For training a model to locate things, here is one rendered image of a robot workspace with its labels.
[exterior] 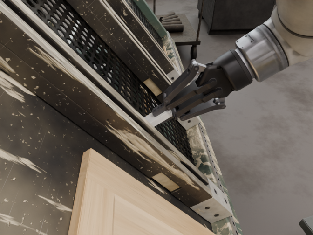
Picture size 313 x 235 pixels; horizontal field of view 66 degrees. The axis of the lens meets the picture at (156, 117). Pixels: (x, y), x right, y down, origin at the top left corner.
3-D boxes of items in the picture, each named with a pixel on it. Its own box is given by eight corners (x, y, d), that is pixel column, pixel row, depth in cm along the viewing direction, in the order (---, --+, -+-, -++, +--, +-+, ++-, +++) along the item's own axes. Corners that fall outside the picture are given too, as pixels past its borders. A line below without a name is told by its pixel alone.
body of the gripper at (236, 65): (245, 69, 50) (206, 93, 53) (228, 38, 45) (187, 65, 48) (260, 90, 45) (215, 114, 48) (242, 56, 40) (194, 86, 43)
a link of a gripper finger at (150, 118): (170, 114, 49) (168, 111, 49) (144, 129, 52) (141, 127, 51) (168, 105, 52) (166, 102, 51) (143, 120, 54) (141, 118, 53)
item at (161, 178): (170, 192, 58) (181, 187, 57) (151, 177, 53) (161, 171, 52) (169, 181, 60) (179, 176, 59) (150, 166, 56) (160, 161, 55)
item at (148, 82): (156, 96, 88) (162, 92, 87) (142, 82, 83) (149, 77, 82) (155, 92, 90) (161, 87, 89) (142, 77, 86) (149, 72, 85)
